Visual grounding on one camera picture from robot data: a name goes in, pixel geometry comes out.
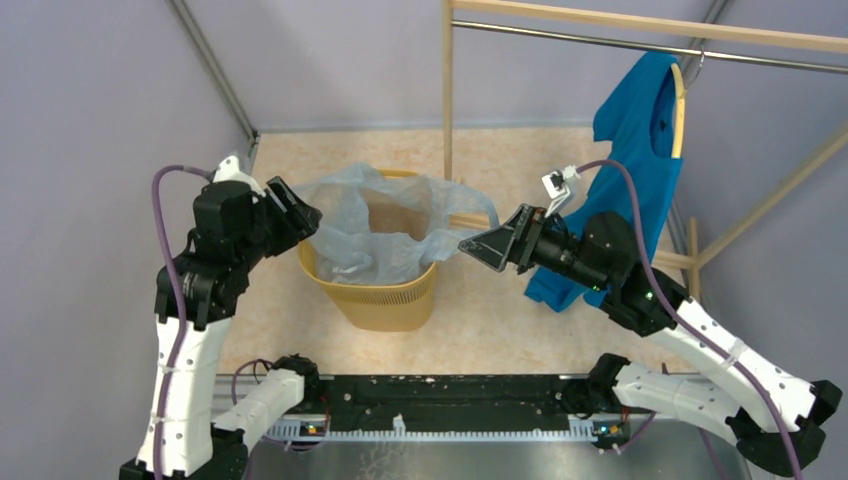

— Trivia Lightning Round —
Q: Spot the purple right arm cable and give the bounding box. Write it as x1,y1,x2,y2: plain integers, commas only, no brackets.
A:
574,158,806,480

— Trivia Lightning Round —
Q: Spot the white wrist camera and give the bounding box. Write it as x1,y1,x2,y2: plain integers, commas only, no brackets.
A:
541,165,581,218
211,154,266,197

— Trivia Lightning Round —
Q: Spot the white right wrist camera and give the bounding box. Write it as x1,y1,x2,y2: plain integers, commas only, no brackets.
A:
541,165,581,218

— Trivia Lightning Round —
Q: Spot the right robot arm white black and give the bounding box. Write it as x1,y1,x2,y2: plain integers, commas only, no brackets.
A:
459,204,842,477

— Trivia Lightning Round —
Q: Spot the light blue plastic trash bag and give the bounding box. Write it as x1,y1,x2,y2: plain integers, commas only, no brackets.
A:
295,163,499,286

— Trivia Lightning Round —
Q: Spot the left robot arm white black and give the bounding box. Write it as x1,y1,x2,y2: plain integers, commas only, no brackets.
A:
119,177,321,479

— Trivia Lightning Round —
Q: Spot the yellow plastic trash bin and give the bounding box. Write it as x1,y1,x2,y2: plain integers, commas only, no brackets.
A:
299,171,437,332

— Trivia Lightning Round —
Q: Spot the wooden clothes hanger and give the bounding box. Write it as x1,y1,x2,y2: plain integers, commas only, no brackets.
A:
669,47,706,158

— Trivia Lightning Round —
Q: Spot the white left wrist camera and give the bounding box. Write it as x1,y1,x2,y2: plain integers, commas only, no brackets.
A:
211,154,266,197

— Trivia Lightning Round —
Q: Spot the wooden clothes rack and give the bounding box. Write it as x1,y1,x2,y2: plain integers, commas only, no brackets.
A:
441,1,847,296

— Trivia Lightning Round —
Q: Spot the blue t-shirt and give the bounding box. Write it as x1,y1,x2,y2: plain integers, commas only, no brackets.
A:
524,51,685,314

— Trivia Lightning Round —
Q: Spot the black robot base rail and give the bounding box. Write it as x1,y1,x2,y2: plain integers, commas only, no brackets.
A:
258,373,654,433

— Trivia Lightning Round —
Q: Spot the white slotted cable duct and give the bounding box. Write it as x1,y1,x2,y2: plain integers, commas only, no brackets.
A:
264,415,631,446

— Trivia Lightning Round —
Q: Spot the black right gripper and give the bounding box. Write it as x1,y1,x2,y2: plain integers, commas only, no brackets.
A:
459,203,609,293

